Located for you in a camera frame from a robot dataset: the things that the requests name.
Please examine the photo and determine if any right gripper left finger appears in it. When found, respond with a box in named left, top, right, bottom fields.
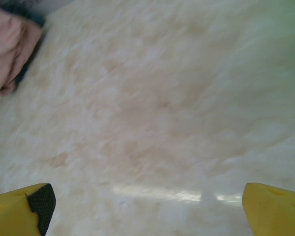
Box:
left=0, top=183, right=57, bottom=236

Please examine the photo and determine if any blue printed folded t-shirt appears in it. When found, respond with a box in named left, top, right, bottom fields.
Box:
left=4, top=4, right=46, bottom=89

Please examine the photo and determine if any pink t-shirt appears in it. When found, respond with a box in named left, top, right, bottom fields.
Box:
left=0, top=5, right=43, bottom=96

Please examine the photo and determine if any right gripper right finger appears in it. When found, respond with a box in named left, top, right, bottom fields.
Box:
left=242, top=182, right=295, bottom=236

